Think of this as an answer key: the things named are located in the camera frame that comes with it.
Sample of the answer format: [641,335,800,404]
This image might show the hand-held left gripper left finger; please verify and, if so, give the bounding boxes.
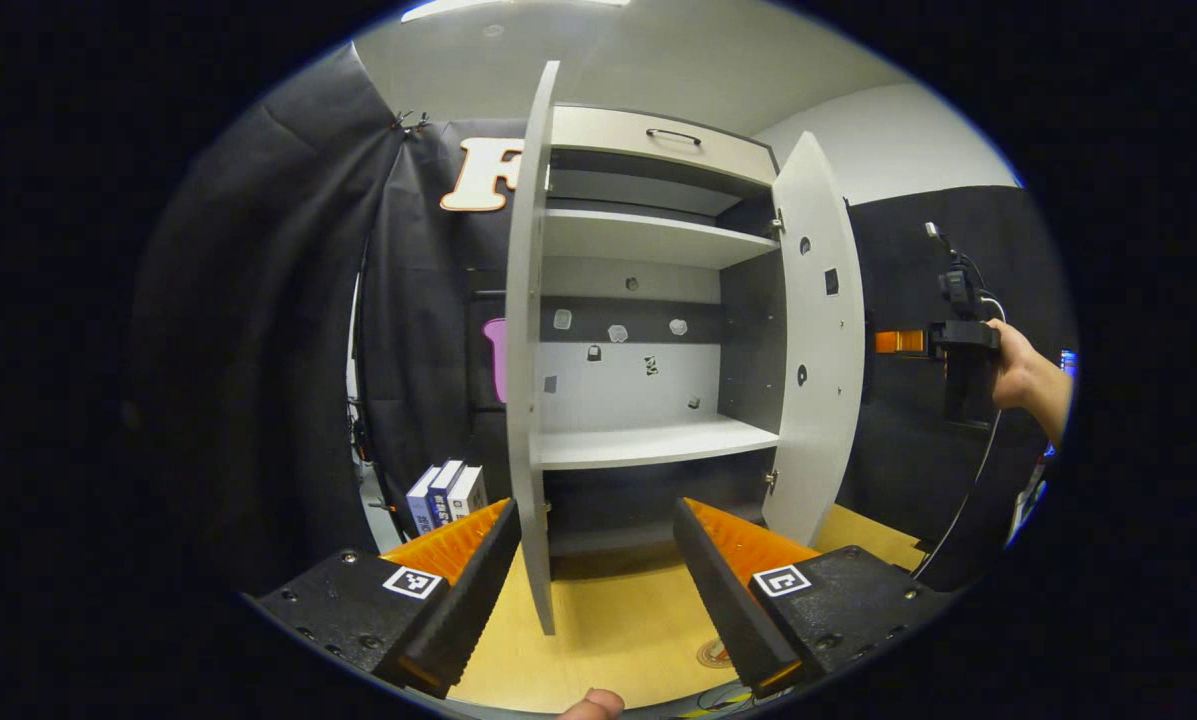
[243,498,522,699]

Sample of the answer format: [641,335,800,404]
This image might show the grey cabinet drawer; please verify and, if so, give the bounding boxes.
[548,103,781,189]

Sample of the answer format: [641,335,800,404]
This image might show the ceiling light panel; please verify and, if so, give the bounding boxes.
[401,0,631,23]

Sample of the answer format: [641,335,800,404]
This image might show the grey cabinet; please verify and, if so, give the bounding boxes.
[533,103,789,581]

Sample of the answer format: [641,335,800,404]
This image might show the black backdrop cloth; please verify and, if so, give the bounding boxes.
[123,40,1074,591]

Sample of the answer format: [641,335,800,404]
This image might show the thin gripper cable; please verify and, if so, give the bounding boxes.
[908,222,1007,581]

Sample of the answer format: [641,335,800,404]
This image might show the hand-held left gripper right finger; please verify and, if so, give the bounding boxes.
[673,497,954,701]

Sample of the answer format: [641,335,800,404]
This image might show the grey cabinet door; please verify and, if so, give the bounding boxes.
[761,130,867,549]
[503,60,562,636]

